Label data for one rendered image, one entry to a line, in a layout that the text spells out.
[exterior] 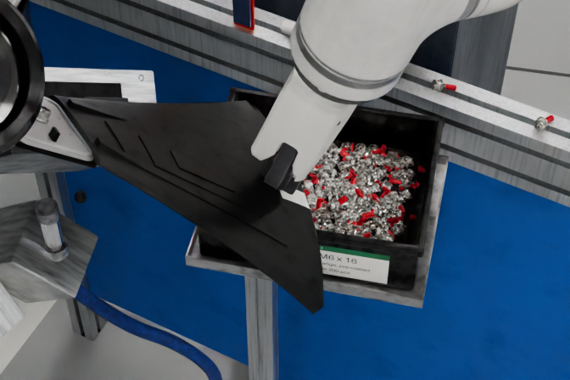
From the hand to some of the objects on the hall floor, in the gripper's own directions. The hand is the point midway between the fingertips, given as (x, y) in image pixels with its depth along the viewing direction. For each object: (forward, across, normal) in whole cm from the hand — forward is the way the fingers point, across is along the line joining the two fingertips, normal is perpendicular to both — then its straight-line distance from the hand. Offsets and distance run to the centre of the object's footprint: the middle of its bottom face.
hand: (287, 167), depth 101 cm
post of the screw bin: (+98, +10, -22) cm, 102 cm away
